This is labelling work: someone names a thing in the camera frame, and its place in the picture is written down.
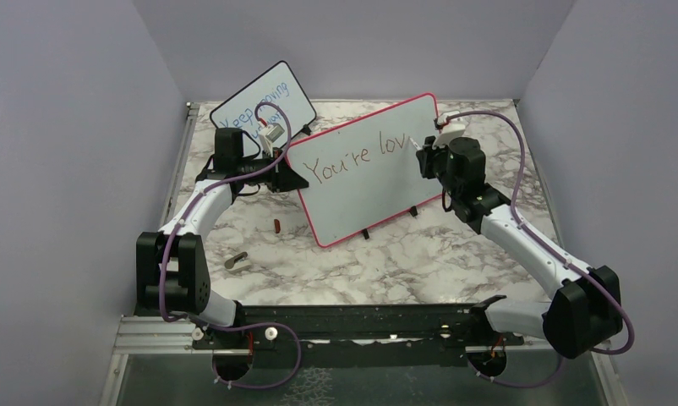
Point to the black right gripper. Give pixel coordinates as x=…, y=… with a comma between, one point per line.
x=427, y=155

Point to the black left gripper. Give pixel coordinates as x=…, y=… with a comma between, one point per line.
x=282, y=178

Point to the pink framed whiteboard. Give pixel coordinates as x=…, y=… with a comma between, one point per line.
x=366, y=170

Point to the white whiteboard marker pen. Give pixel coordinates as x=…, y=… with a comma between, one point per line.
x=415, y=144

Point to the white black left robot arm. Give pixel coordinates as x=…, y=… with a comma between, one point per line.
x=172, y=274

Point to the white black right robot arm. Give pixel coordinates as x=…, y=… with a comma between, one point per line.
x=546, y=269

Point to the black framed written whiteboard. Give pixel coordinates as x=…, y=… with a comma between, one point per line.
x=275, y=96

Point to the grey whiteboard eraser block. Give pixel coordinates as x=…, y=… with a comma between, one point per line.
x=238, y=263

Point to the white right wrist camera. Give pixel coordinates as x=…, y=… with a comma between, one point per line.
x=449, y=129

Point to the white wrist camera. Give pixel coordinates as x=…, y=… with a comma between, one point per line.
x=267, y=135
x=449, y=129

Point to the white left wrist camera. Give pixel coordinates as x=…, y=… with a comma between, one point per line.
x=267, y=135

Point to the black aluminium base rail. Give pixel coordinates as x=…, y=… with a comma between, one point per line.
x=348, y=336

